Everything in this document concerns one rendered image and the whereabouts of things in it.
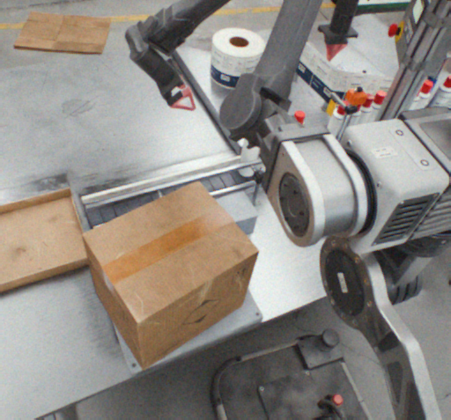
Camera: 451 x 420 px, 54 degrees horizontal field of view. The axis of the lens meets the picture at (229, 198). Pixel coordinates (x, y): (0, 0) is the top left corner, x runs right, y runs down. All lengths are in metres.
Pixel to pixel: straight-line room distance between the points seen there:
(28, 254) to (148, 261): 0.49
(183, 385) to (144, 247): 1.13
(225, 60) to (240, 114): 1.00
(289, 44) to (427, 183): 0.32
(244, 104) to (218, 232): 0.36
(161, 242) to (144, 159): 0.61
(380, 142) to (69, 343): 0.87
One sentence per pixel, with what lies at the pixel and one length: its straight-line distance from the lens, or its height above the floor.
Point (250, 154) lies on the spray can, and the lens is 1.34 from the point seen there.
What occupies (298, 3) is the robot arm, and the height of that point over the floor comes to 1.58.
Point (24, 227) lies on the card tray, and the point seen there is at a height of 0.83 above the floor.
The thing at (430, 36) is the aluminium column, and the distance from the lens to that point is 1.23.
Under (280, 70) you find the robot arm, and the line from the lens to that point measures 0.75.
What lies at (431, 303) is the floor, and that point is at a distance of 2.50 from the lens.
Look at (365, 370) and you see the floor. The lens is 2.19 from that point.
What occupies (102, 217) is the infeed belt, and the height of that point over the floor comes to 0.88.
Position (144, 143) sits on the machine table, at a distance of 1.57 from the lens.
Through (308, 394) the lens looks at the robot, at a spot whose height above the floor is 0.26.
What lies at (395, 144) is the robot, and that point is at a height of 1.53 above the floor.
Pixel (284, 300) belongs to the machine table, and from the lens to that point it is 1.25.
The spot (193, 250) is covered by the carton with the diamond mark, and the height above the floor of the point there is 1.12.
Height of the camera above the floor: 1.91
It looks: 50 degrees down
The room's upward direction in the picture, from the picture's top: 10 degrees clockwise
